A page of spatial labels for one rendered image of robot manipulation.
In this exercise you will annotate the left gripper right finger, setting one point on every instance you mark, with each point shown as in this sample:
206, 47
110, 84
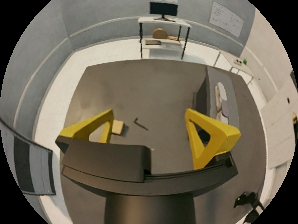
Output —
222, 137

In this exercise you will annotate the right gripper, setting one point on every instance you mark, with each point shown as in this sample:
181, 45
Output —
296, 121

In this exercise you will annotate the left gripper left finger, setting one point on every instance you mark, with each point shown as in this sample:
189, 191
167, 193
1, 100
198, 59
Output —
83, 129

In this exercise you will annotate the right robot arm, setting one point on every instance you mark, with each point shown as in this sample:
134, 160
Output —
256, 204

